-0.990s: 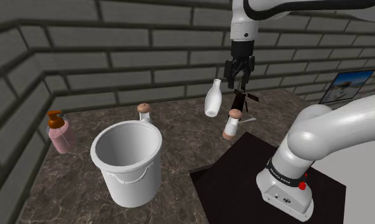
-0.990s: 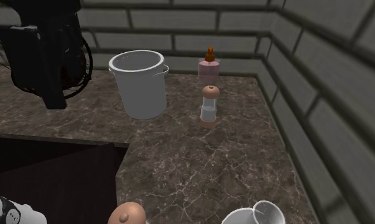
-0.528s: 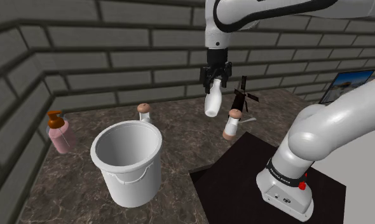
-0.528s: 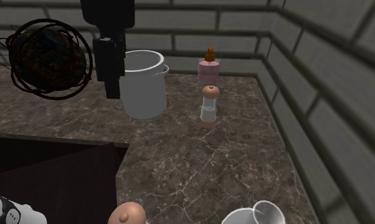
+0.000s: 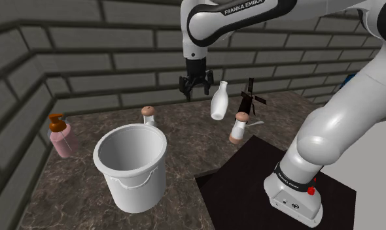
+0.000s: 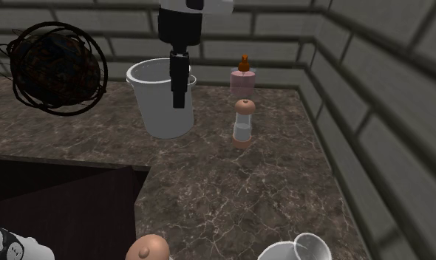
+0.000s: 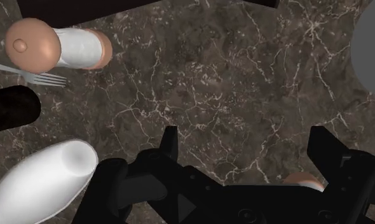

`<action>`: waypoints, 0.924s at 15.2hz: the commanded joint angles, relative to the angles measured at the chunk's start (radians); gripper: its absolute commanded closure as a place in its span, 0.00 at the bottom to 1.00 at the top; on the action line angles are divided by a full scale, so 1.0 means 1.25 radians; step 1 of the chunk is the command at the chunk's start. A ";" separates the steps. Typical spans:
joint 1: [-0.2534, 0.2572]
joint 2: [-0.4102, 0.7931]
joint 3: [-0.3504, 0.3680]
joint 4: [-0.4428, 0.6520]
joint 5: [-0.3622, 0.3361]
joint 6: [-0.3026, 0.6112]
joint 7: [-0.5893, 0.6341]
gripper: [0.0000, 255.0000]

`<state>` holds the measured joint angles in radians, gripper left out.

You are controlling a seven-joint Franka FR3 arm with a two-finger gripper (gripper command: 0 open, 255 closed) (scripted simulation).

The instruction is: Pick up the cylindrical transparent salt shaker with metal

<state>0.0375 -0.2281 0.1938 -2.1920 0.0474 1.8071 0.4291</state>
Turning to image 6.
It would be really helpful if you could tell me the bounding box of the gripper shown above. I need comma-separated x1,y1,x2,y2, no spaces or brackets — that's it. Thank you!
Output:
157,7,204,109

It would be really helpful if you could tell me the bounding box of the white bucket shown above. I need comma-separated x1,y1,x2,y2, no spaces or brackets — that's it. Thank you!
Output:
125,57,197,140

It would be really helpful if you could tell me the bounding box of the pink soap dispenser orange pump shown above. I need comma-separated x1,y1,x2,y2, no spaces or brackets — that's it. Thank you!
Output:
229,53,257,97

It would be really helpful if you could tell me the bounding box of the clear shaker with tan cap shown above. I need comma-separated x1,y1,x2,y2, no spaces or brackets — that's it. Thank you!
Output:
231,98,257,151

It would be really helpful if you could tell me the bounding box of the tan domed cap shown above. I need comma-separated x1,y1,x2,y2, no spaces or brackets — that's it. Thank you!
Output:
124,233,171,260

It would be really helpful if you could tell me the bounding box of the dark wire ball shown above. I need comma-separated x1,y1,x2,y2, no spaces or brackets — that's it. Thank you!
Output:
0,21,109,117

